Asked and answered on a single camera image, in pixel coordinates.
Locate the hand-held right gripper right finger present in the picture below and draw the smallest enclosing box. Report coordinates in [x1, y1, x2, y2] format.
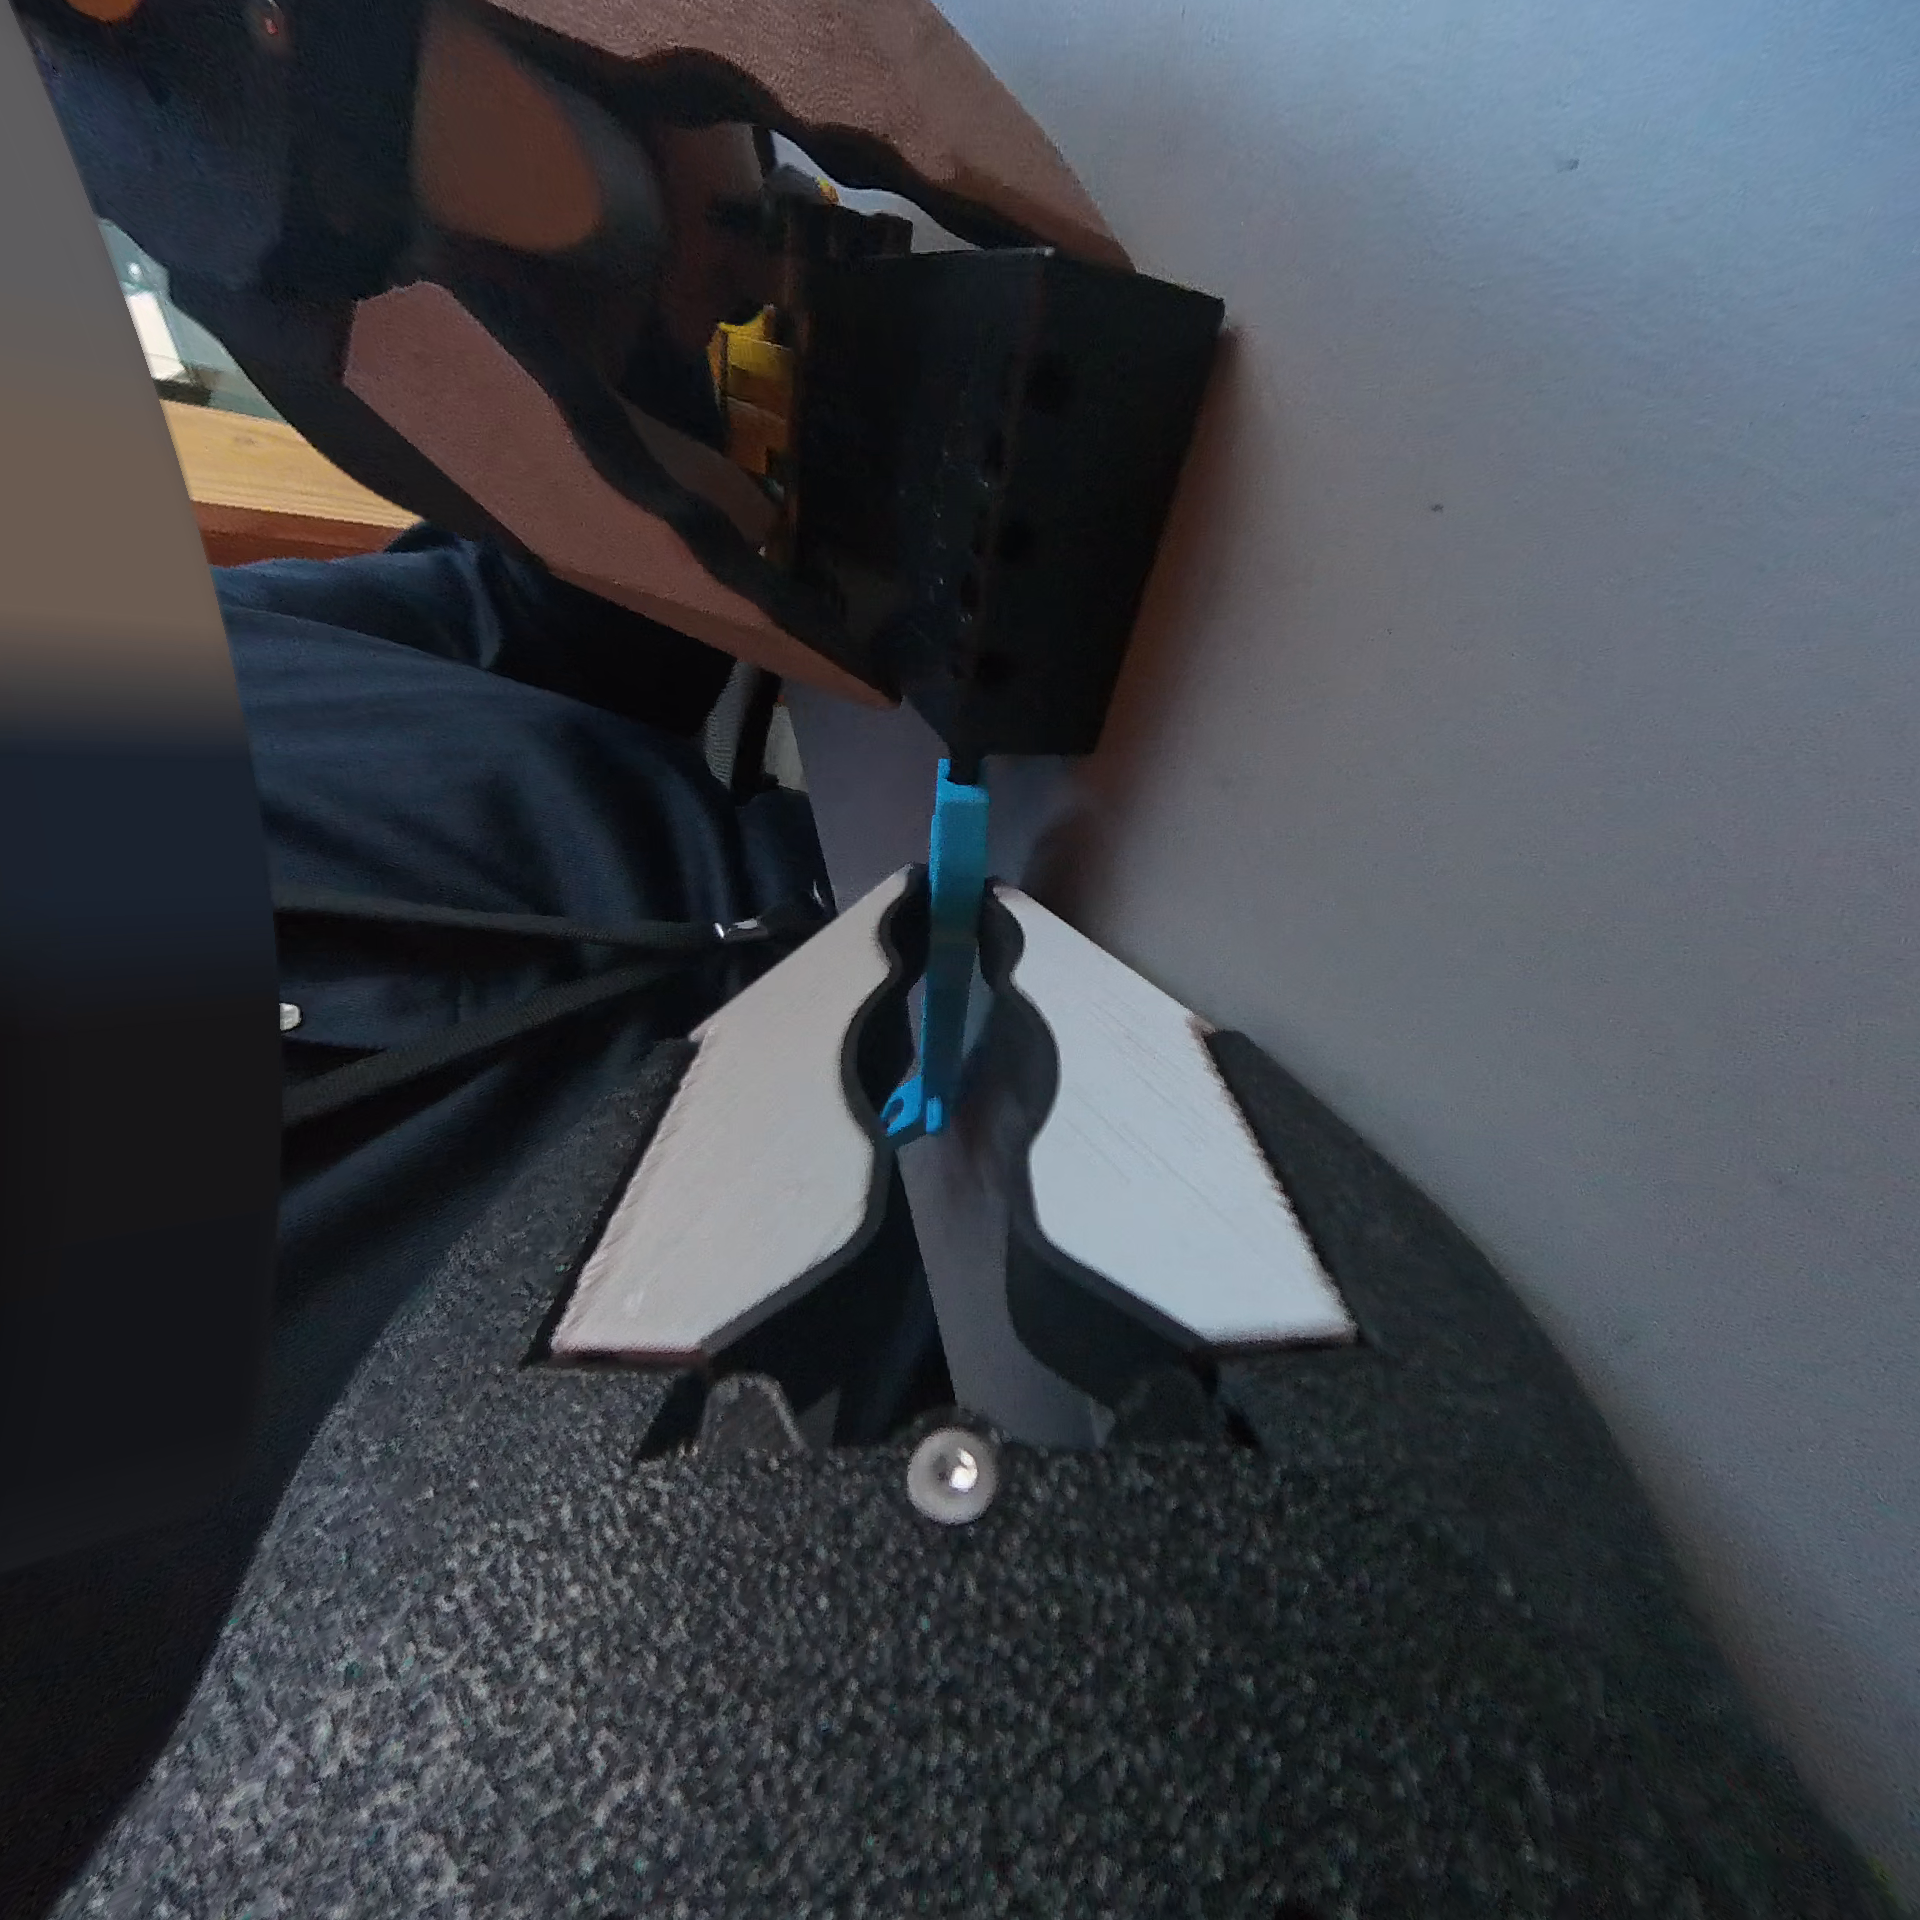
[983, 883, 1362, 1360]

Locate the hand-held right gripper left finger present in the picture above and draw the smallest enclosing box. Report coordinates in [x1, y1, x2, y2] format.
[548, 864, 925, 1368]

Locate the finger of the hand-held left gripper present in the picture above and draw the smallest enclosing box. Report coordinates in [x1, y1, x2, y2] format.
[477, 0, 1137, 272]
[343, 281, 905, 715]

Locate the blue plastic lever tool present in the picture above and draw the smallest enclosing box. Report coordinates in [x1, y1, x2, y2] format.
[886, 757, 998, 1150]

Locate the black controller box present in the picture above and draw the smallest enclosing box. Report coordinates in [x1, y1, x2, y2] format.
[704, 163, 1229, 757]

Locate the grey desk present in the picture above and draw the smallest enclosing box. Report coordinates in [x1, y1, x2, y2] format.
[781, 0, 1920, 1891]

